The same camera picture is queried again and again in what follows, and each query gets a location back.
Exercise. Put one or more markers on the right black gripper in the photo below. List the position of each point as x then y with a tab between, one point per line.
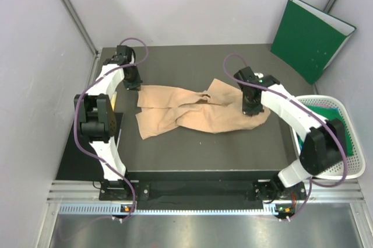
250	111

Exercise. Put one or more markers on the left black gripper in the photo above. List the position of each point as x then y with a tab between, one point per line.
136	84

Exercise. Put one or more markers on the beige t shirt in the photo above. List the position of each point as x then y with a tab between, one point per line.
215	110

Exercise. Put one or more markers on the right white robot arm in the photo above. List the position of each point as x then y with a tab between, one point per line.
324	140

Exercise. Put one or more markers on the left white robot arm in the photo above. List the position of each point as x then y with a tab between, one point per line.
95	125

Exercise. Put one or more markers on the yellow marker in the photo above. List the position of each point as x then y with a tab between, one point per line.
113	100

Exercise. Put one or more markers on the white perforated laundry basket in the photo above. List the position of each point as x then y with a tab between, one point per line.
355	157

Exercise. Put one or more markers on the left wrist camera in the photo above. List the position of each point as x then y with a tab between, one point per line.
127	53

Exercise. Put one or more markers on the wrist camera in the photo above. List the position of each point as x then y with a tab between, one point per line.
246	75
127	53

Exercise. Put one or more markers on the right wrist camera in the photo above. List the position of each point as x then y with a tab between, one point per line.
246	75

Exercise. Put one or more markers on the green ring binder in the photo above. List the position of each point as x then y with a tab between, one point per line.
308	39

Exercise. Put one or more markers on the slotted grey cable duct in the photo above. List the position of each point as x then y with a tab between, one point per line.
119	209

